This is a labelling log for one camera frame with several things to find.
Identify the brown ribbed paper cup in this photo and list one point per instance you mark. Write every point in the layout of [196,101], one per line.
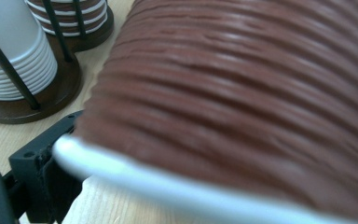
[230,102]

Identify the stack of brown cups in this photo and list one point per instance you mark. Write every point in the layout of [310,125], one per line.
[90,15]

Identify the brown cup stack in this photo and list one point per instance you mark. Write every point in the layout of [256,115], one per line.
[99,37]

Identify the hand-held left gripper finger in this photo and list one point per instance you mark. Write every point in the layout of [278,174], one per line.
[28,174]

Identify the stack of white cups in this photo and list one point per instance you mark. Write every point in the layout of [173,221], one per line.
[15,53]

